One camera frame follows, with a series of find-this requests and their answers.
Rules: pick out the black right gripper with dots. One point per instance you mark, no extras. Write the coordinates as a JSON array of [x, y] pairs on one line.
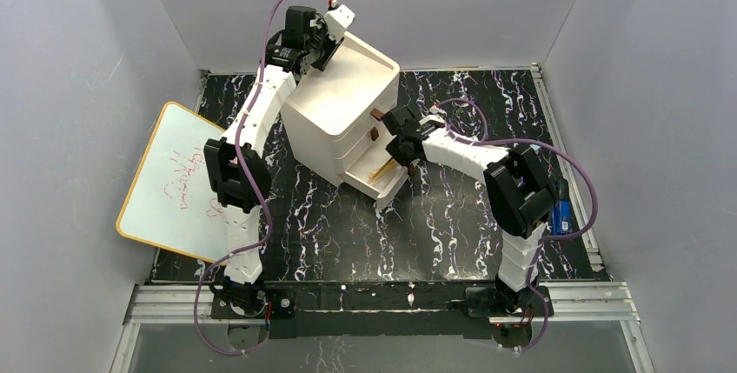
[[397, 136]]

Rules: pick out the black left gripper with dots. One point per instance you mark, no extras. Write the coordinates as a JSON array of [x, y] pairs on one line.
[[322, 55]]

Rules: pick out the white bottom drawer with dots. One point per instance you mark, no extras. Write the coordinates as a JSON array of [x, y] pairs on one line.
[[384, 190]]

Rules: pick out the white drawer organizer box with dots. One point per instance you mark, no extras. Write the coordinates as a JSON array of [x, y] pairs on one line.
[[328, 117]]

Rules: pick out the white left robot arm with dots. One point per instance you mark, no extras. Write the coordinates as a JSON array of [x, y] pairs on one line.
[[237, 171]]

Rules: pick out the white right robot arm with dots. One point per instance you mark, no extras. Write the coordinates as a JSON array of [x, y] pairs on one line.
[[521, 194]]

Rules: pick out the blue stapler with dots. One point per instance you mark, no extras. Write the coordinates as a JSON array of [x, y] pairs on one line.
[[561, 223]]

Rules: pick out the yellow-framed whiteboard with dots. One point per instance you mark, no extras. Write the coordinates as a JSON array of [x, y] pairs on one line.
[[170, 204]]

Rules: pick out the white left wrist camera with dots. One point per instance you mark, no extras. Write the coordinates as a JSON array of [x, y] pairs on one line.
[[338, 21]]

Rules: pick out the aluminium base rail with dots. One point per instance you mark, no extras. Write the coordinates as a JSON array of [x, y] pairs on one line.
[[429, 308]]

